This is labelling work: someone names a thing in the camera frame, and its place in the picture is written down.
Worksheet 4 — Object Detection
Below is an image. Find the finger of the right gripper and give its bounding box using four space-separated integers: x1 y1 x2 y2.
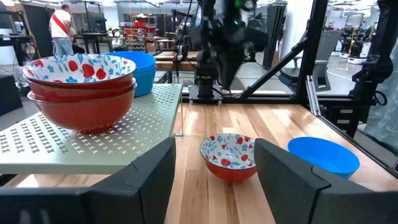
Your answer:
217 60 231 90
229 60 245 90

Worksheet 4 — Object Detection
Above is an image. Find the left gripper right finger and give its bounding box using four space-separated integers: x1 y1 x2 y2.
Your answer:
254 138 398 224

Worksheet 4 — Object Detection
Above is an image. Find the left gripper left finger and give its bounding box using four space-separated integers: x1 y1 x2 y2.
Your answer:
0 137 177 224

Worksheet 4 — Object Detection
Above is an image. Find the red floral mini bowl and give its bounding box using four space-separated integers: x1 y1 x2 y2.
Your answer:
22 53 137 90
27 85 137 136
199 133 258 182
24 77 137 103

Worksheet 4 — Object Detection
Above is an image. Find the wooden workbench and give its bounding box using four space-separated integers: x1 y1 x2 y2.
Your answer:
154 50 200 72

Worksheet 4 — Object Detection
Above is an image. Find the green perforated metal shelf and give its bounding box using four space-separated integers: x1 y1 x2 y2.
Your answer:
0 83 184 175

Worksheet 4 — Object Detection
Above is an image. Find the grey office chair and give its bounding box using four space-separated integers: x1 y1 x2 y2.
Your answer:
278 29 345 93

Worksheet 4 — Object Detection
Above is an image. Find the rack with red bins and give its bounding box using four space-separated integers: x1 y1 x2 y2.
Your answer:
119 20 156 52

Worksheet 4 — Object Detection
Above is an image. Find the black monitor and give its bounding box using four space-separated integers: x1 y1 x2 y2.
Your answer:
85 11 108 34

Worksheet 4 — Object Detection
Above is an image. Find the black box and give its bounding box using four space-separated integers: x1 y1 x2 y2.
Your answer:
0 74 24 116

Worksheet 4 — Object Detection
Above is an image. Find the person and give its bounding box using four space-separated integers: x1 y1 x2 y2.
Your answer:
49 3 75 56

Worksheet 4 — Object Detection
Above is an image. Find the black partition panel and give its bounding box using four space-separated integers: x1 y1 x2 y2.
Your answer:
21 2 54 59

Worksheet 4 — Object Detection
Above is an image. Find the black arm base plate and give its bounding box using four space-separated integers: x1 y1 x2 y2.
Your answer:
188 83 223 105

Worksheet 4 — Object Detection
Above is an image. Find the black aluminium table frame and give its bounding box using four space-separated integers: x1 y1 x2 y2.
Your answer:
183 0 398 178

